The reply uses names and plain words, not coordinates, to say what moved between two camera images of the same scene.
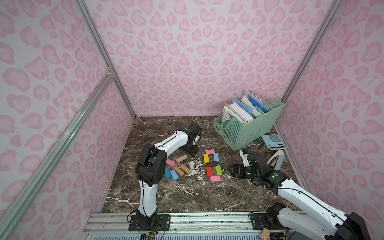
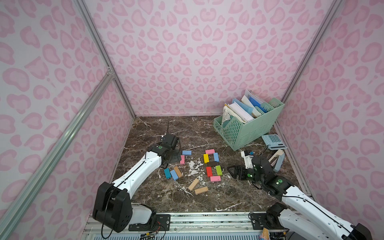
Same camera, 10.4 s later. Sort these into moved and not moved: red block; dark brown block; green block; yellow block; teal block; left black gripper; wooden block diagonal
Moved: wooden block diagonal; left black gripper
Not moved: green block; dark brown block; red block; teal block; yellow block
